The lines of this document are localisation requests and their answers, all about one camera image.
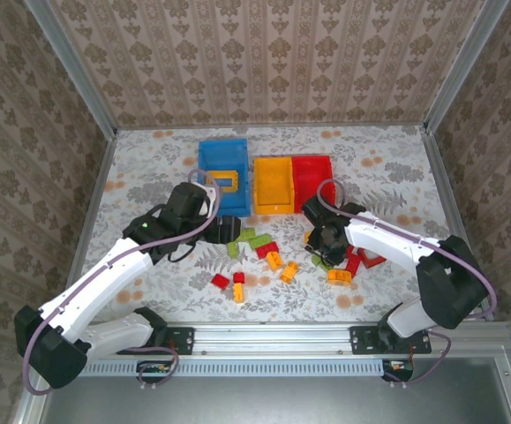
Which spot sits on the curved orange lego brick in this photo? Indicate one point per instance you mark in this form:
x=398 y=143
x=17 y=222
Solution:
x=308 y=238

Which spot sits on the lime green lego brick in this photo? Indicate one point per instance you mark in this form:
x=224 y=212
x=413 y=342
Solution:
x=248 y=233
x=259 y=241
x=321 y=265
x=233 y=250

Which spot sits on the red lego window frame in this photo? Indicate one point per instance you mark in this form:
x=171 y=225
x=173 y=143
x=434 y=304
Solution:
x=370 y=263

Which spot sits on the small red lego brick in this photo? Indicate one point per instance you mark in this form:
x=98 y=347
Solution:
x=238 y=277

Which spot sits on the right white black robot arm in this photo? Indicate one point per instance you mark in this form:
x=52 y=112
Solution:
x=383 y=238

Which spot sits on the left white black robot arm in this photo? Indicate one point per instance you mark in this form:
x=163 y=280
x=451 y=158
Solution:
x=105 y=269

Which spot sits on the blue plastic bin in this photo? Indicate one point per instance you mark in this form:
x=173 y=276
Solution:
x=237 y=203

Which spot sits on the floral patterned table cover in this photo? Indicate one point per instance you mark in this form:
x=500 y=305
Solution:
x=171 y=150

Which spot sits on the red plastic bin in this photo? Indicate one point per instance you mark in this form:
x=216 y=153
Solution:
x=310 y=176

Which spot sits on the yellow plastic bin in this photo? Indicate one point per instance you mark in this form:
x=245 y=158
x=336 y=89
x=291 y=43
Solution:
x=272 y=181

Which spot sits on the aluminium extrusion beam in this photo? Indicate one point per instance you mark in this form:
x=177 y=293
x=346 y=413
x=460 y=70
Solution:
x=272 y=340

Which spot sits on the grey metal sheet panel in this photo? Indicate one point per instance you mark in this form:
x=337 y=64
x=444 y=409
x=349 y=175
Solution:
x=259 y=402

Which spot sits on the yellow lego window frame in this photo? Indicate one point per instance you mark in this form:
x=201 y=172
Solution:
x=224 y=173

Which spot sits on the aluminium frame bar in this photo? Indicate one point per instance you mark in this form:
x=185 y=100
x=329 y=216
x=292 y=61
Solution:
x=440 y=176
x=90 y=207

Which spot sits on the aluminium frame post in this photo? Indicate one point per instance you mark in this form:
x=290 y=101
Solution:
x=76 y=70
x=463 y=66

